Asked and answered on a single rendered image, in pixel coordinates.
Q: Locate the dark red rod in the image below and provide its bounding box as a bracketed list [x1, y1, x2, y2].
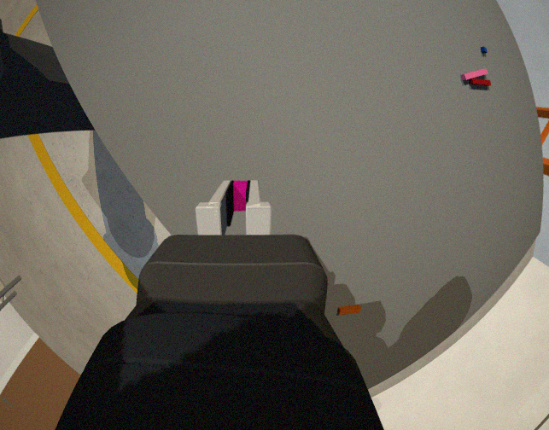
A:
[469, 78, 491, 85]

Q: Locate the orange rod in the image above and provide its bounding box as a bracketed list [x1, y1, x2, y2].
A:
[337, 305, 361, 315]

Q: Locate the magenta rod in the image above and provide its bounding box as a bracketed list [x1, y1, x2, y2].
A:
[233, 181, 248, 211]

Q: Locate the pink rod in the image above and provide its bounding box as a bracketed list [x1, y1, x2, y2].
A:
[460, 68, 488, 80]

